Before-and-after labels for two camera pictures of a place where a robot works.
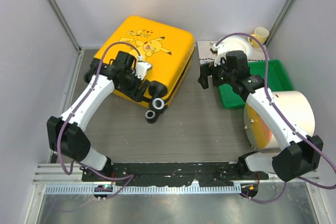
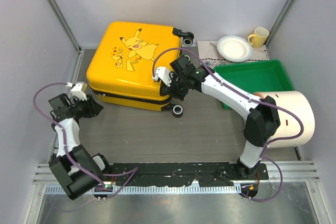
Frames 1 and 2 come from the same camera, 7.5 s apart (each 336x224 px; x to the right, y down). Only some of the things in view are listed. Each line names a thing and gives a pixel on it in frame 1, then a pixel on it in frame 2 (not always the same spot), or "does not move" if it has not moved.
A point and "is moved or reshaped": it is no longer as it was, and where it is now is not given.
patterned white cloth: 205,54 does not move
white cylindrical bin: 296,106 does not move
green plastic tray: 278,80 does not move
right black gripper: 209,69 -> 170,91
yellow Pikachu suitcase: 169,52 is moved or reshaped
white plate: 234,42 does not move
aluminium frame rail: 57,179 does not move
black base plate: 175,173 does not move
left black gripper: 137,93 -> 93,108
